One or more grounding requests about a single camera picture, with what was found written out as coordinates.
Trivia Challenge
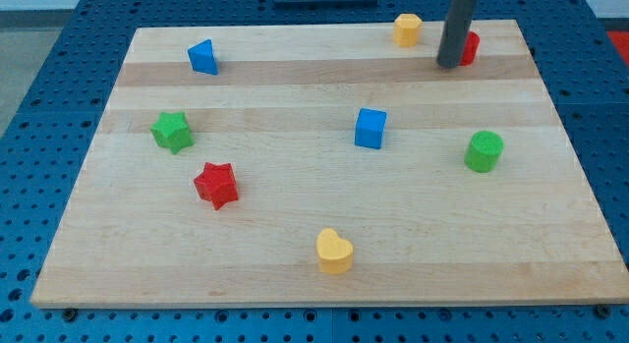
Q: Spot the grey cylindrical robot arm rod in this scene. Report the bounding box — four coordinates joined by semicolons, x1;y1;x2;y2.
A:
436;0;478;69

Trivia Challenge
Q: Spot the red star block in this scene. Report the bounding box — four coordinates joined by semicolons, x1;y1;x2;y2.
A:
194;162;239;210

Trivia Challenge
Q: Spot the green star block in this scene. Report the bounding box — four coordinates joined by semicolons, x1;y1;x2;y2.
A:
150;111;195;154

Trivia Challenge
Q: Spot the wooden board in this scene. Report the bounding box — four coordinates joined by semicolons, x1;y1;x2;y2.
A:
31;20;628;309

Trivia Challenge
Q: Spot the blue cube block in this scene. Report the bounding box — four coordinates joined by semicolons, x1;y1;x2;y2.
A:
354;108;387;149

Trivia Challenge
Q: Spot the yellow heart block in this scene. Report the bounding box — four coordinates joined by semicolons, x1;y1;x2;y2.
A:
315;228;354;274

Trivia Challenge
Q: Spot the blue triangle block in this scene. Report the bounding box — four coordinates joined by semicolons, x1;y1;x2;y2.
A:
187;39;219;76

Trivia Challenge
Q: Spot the yellow hexagon block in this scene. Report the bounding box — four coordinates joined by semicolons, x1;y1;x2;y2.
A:
393;13;423;47

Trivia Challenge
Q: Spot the green cylinder block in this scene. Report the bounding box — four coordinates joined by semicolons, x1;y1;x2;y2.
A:
464;131;504;173

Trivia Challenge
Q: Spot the red block behind rod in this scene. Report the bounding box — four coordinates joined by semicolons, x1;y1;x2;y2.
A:
460;30;481;66

